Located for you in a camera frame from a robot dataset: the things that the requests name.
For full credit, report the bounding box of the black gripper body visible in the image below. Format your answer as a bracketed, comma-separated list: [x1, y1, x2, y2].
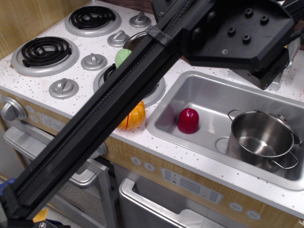
[231, 48, 289, 90]

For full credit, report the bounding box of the silver faucet with lever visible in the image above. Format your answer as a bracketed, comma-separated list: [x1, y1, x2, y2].
[227, 35, 304, 92]

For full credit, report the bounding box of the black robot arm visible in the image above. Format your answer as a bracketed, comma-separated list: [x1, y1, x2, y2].
[0, 0, 295, 228]

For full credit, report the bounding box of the steel pot in sink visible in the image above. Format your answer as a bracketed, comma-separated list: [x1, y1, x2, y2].
[226, 109, 300, 172]

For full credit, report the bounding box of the silver sink basin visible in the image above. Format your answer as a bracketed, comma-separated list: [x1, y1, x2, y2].
[147, 71, 304, 190]

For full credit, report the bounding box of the red toy cup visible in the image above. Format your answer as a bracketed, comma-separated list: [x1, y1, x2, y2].
[177, 108, 200, 134]

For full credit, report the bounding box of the steel pot lid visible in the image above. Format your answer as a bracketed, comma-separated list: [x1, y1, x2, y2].
[123, 31, 146, 51]

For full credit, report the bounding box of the silver stove knob back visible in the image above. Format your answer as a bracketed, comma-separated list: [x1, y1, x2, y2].
[129, 11, 152, 28]

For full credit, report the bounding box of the silver stove knob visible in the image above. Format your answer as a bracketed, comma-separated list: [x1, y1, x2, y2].
[49, 78, 79, 99]
[81, 53, 107, 71]
[107, 30, 130, 48]
[129, 11, 152, 28]

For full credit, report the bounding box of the orange toy pumpkin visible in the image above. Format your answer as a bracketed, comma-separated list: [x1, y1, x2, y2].
[117, 101, 146, 131]

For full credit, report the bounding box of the green toy vegetable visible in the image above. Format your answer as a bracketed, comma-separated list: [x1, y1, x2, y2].
[114, 48, 132, 68]

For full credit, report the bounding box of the back left stove burner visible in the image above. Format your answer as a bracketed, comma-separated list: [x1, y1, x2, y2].
[65, 6, 122, 38]

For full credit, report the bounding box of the silver oven knob right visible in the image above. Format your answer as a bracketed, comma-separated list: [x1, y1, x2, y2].
[90, 142, 108, 159]

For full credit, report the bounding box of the silver oven knob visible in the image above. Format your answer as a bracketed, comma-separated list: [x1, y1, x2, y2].
[90, 142, 108, 159]
[0, 97, 28, 121]

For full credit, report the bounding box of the silver dishwasher door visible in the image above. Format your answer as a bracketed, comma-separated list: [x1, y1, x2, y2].
[119, 178, 241, 228]

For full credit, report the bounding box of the silver stove knob front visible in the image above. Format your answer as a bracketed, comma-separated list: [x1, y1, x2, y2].
[49, 78, 79, 99]

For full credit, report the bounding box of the front left stove burner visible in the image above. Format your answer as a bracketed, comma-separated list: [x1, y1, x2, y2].
[11, 37, 79, 77]

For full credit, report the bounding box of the silver oven knob left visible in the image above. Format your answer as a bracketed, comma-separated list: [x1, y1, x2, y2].
[0, 97, 28, 121]

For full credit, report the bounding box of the yellow tape piece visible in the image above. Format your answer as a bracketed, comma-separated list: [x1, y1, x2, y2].
[33, 208, 48, 223]

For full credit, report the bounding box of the silver oven door handle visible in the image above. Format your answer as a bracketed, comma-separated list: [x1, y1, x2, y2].
[4, 125, 109, 190]

